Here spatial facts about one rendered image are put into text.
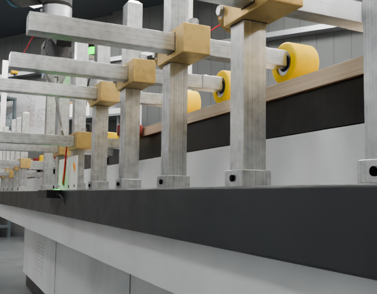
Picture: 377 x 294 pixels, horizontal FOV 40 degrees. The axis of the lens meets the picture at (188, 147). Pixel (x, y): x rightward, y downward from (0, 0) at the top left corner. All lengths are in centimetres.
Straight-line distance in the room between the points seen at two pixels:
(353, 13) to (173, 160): 38
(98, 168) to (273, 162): 54
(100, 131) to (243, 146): 76
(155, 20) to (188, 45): 669
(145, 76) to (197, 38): 25
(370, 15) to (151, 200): 52
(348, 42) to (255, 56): 560
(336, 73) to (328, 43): 549
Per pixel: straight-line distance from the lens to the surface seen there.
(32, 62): 108
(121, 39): 86
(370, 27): 52
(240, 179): 67
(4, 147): 180
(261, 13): 69
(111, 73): 111
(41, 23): 84
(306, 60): 100
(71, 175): 160
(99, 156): 138
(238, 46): 71
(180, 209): 79
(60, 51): 166
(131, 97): 116
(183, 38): 87
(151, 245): 102
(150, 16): 764
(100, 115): 139
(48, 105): 214
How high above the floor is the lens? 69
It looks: 5 degrees up
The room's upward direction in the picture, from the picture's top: 1 degrees clockwise
